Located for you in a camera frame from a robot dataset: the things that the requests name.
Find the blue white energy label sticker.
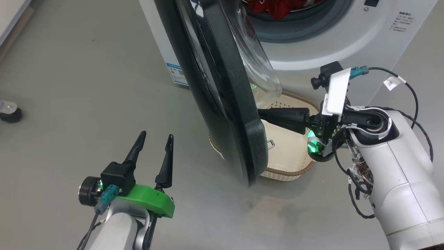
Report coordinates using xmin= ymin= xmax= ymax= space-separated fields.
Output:
xmin=166 ymin=62 xmax=189 ymax=86

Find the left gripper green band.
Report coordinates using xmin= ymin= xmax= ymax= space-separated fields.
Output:
xmin=116 ymin=131 xmax=176 ymax=218

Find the black caster wheel grey leg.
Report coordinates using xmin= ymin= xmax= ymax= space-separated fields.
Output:
xmin=0 ymin=100 xmax=23 ymax=123

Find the looped black arm cable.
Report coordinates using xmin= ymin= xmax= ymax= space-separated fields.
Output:
xmin=332 ymin=130 xmax=376 ymax=219

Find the black cable teal plug tagged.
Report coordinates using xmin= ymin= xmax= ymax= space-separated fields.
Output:
xmin=350 ymin=66 xmax=419 ymax=130

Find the cream perforated laundry basket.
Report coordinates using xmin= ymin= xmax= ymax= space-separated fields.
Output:
xmin=208 ymin=90 xmax=321 ymax=182

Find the grey rubber door seal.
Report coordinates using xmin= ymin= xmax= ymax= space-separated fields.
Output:
xmin=243 ymin=0 xmax=354 ymax=44

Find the red printed jersey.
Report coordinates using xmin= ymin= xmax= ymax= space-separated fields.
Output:
xmin=247 ymin=0 xmax=326 ymax=20

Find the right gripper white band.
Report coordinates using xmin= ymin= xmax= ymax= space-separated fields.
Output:
xmin=257 ymin=68 xmax=351 ymax=163

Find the white front-load washing machine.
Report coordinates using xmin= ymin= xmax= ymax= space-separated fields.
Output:
xmin=139 ymin=0 xmax=439 ymax=105

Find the braided black arm cable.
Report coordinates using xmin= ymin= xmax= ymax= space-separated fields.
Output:
xmin=378 ymin=107 xmax=434 ymax=162

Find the white cable tag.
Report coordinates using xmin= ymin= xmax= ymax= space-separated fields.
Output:
xmin=383 ymin=76 xmax=406 ymax=91

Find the black glass washing machine door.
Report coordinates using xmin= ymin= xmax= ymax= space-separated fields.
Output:
xmin=154 ymin=0 xmax=282 ymax=188

